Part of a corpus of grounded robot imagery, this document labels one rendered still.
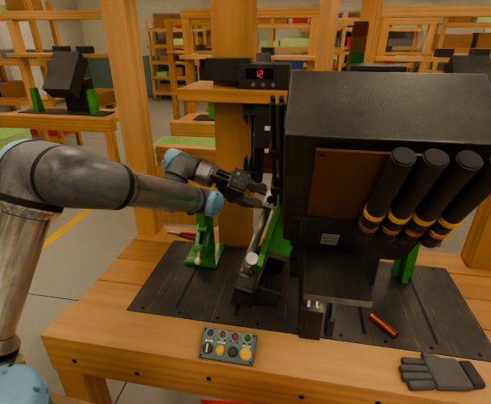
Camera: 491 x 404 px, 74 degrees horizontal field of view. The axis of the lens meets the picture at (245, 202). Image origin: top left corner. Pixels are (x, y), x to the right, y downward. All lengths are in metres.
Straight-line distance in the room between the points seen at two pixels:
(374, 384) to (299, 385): 0.19
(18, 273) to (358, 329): 0.89
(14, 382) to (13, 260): 0.21
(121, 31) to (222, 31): 0.36
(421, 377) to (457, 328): 0.27
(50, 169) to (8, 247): 0.18
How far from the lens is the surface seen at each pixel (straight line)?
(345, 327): 1.10
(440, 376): 1.05
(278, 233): 0.96
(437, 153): 0.60
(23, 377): 0.74
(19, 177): 0.72
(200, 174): 1.01
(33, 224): 0.74
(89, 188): 0.64
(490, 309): 1.41
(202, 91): 1.11
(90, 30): 12.76
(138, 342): 1.07
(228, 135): 1.25
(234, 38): 1.20
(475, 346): 1.21
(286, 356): 1.00
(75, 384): 1.32
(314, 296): 0.84
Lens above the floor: 1.68
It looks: 26 degrees down
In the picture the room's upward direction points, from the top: straight up
